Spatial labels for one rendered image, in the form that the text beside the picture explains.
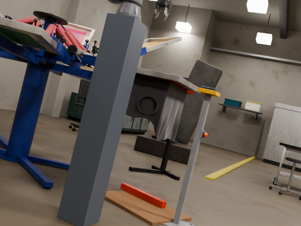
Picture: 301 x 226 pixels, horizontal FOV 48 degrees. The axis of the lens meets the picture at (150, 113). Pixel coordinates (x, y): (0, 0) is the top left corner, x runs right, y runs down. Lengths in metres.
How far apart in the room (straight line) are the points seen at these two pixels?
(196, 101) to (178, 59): 5.92
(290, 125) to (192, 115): 5.27
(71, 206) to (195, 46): 10.45
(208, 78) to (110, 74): 4.55
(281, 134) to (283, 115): 0.59
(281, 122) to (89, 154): 9.49
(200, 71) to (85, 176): 4.70
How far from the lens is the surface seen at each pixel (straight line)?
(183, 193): 2.40
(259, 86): 12.63
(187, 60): 12.04
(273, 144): 11.07
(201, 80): 6.36
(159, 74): 2.32
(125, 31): 1.93
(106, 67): 1.93
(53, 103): 8.40
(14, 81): 7.71
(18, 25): 1.84
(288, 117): 11.09
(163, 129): 2.49
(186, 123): 6.32
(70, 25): 4.60
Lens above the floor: 0.73
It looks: 1 degrees down
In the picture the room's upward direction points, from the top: 14 degrees clockwise
